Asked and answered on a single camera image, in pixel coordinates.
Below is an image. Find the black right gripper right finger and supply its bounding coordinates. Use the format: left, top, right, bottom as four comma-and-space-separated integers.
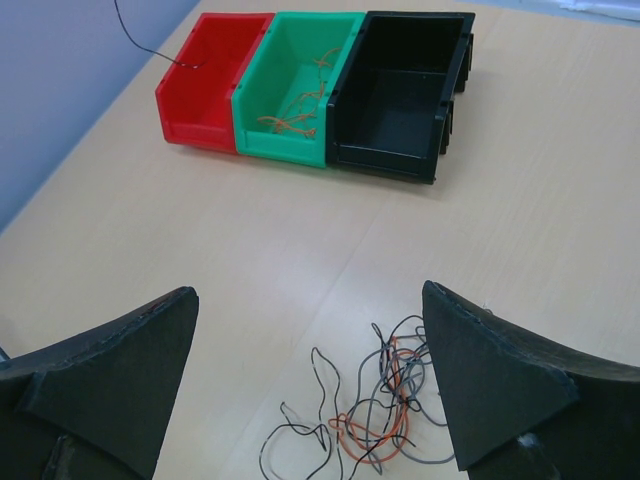
422, 281, 639, 479

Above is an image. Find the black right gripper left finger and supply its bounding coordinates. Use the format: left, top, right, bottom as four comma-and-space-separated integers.
1, 286, 199, 479

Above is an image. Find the wire bundle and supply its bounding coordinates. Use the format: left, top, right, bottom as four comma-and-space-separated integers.
258, 313, 457, 480

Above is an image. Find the orange wire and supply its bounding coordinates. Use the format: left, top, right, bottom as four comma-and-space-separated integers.
256, 47, 344, 139

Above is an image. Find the black white striped wire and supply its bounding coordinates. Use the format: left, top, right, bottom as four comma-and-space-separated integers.
113, 0, 210, 71

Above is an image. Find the black plastic bin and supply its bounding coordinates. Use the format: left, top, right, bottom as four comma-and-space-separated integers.
325, 11, 475, 184

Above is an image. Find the red plastic bin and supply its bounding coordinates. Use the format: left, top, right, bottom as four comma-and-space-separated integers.
155, 12, 275, 154

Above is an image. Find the green plastic bin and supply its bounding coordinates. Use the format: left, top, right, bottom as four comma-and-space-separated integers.
232, 11, 365, 168

